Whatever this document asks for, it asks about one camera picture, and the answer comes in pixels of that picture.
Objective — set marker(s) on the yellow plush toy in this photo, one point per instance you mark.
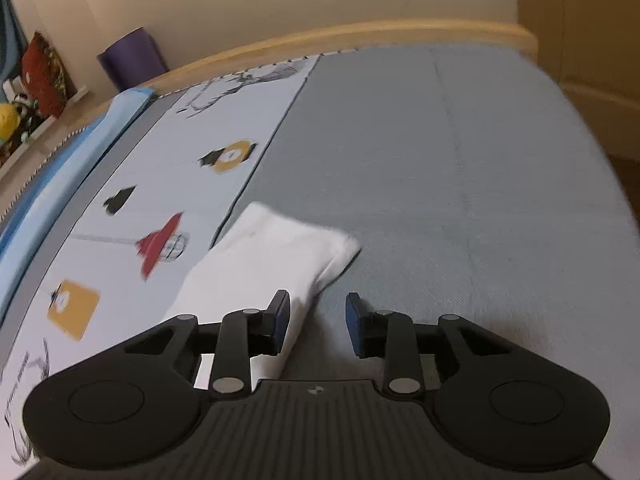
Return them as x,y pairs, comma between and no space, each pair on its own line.
7,120

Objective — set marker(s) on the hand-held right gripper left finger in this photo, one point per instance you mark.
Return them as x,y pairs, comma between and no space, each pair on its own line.
279,321

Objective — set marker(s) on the grey printed bed sheet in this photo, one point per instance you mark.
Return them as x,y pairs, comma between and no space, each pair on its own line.
425,185

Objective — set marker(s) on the beige wooden cabinet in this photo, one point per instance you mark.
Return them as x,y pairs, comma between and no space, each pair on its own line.
600,35

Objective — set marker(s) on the black and white plush toy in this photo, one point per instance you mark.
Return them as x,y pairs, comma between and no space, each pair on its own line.
26,112

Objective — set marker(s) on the purple rolled mat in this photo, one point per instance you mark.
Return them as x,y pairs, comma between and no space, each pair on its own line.
132,60

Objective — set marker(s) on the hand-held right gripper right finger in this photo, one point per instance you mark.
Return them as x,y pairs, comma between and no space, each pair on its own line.
353,321

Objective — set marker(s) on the small white cloth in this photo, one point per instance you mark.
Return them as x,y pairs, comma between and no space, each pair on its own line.
270,255

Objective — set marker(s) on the wooden bed frame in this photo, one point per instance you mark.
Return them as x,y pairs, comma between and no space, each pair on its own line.
400,32

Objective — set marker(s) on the red patterned cushion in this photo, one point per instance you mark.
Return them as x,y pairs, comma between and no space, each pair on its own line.
45,75

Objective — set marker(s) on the light blue quilt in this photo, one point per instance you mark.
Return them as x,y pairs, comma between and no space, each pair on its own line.
50,160

